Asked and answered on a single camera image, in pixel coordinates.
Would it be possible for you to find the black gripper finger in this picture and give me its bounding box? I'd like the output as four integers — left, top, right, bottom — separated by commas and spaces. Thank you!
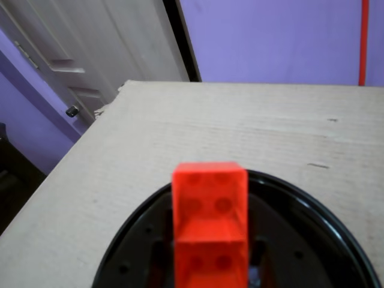
247, 194, 272, 288
149, 206, 175, 288

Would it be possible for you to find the red lego block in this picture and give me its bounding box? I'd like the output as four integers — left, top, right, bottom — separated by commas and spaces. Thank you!
171, 161, 250, 288

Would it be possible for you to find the grey cardboard sheet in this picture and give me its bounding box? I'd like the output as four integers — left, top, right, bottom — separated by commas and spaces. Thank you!
0, 79, 384, 288

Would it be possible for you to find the dark furniture piece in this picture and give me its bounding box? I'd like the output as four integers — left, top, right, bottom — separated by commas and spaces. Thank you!
0, 122, 48, 238

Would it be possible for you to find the black door stopper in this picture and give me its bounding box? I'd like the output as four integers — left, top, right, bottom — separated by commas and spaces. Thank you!
65, 104, 82, 118

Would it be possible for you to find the white panelled door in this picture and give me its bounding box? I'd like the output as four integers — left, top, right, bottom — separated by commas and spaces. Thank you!
0, 0, 193, 124

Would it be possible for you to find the metal door hinge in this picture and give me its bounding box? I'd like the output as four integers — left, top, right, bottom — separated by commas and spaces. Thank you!
14, 40, 40, 70

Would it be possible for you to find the red cable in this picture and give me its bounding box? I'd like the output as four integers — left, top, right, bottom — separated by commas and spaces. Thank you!
358, 0, 370, 86

